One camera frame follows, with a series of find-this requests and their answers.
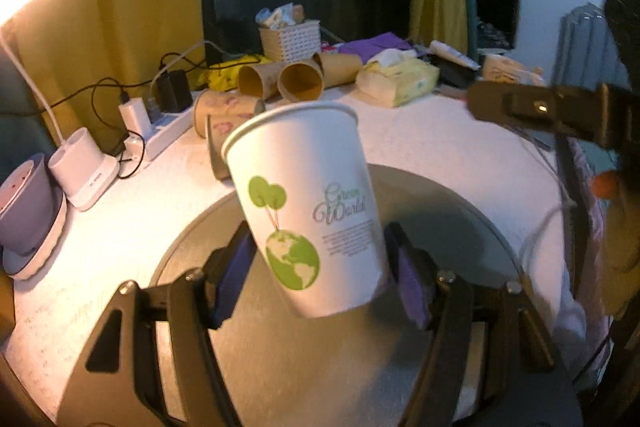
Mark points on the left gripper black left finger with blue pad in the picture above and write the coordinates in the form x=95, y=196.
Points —
x=149, y=361

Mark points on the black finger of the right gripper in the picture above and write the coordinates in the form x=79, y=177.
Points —
x=607, y=116

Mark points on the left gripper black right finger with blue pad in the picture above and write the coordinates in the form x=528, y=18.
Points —
x=492, y=361

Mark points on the white green-print paper cup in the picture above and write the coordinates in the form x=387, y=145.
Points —
x=304, y=186

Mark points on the brown floral paper cup front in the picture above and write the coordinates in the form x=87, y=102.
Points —
x=222, y=141

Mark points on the brown floral paper cup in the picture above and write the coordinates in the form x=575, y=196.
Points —
x=224, y=111
x=222, y=141

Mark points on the brown paper cup right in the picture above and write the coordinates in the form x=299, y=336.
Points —
x=338, y=68

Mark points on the brown floral paper cup rear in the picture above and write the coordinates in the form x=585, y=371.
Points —
x=224, y=111

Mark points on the brown paper cup middle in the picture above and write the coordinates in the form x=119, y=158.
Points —
x=301, y=81

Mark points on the brown paper cup left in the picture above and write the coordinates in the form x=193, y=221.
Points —
x=260, y=80

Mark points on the grey padded headboard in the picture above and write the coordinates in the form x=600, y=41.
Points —
x=587, y=53

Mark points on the cream bear mug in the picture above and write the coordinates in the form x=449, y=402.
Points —
x=500, y=68

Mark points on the round grey turntable mat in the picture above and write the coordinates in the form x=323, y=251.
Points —
x=355, y=368

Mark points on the black monitor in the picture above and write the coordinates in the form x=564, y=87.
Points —
x=497, y=23

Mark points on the white tube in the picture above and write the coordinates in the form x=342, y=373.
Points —
x=452, y=55

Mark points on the purple bowl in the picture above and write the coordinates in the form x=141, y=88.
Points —
x=27, y=206

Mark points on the white desk lamp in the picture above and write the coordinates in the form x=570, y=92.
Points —
x=81, y=169

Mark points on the yellow tissue pack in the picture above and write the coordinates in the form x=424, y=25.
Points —
x=397, y=84

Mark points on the white power strip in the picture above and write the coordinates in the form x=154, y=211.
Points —
x=164, y=132

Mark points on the purple cloth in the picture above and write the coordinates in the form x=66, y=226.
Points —
x=368, y=48

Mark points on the white plug charger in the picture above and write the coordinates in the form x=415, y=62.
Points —
x=135, y=117

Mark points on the black power adapter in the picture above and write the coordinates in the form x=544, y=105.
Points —
x=173, y=94

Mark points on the white woven basket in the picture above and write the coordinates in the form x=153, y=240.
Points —
x=292, y=43

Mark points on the yellow patterned bag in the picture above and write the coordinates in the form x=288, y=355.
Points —
x=224, y=77

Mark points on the yellow curtain left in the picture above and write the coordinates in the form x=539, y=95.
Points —
x=79, y=51

